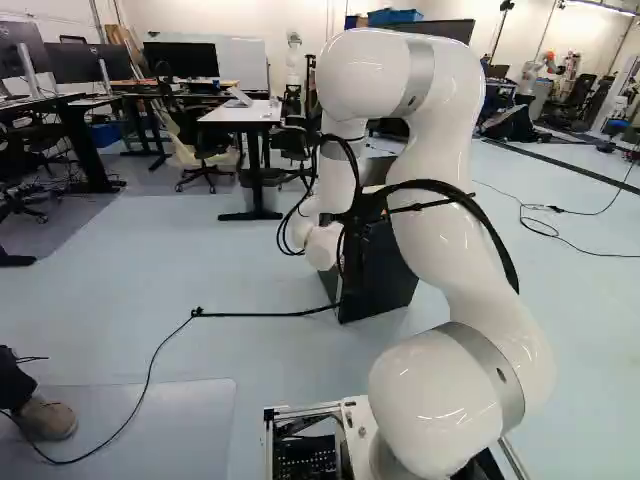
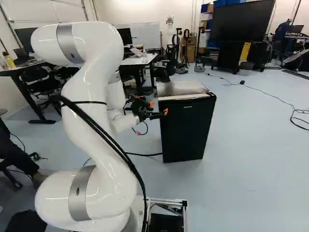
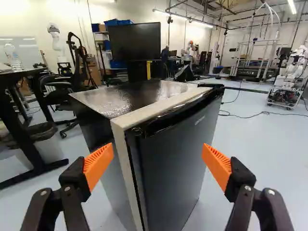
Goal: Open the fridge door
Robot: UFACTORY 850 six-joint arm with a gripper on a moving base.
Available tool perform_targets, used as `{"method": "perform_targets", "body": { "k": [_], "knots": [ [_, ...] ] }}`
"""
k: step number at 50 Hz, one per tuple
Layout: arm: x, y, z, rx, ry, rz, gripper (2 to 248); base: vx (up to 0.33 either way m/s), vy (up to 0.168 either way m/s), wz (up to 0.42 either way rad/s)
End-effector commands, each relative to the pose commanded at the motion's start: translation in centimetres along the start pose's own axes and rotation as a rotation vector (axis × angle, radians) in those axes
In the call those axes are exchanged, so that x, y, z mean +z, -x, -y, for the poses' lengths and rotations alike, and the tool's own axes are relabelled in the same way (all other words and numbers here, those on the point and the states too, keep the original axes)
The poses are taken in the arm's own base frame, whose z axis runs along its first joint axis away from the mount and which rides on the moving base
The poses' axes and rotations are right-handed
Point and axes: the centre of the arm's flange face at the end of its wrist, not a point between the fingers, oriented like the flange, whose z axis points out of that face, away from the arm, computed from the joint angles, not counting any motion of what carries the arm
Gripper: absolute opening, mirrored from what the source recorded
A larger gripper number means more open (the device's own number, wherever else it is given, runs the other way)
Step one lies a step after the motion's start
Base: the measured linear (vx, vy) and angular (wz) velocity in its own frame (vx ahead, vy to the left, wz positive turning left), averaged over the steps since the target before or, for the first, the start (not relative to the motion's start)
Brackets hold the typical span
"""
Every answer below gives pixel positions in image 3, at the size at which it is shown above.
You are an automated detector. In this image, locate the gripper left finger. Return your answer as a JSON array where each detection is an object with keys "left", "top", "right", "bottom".
[{"left": 20, "top": 142, "right": 115, "bottom": 231}]

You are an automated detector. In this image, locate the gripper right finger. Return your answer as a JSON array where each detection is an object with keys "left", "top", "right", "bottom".
[{"left": 201, "top": 143, "right": 295, "bottom": 231}]

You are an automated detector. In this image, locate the black mini fridge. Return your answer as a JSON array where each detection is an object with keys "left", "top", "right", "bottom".
[{"left": 68, "top": 79, "right": 226, "bottom": 231}]

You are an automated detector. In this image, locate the white trash bin, black liner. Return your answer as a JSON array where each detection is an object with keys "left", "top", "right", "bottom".
[{"left": 0, "top": 121, "right": 64, "bottom": 169}]

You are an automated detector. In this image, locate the black office chair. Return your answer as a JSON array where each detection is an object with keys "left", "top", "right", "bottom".
[{"left": 39, "top": 31, "right": 100, "bottom": 140}]

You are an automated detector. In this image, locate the white-topped desk with black legs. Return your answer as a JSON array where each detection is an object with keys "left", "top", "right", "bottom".
[{"left": 0, "top": 63, "right": 70, "bottom": 191}]

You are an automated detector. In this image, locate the white robot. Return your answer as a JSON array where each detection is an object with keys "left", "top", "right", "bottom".
[{"left": 266, "top": 44, "right": 308, "bottom": 111}]

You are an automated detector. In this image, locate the clear plastic water bottle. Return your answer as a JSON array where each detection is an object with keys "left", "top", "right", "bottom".
[{"left": 3, "top": 43, "right": 24, "bottom": 72}]

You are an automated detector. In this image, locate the large black screen on stand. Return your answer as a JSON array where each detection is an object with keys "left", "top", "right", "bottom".
[{"left": 106, "top": 22, "right": 162, "bottom": 83}]

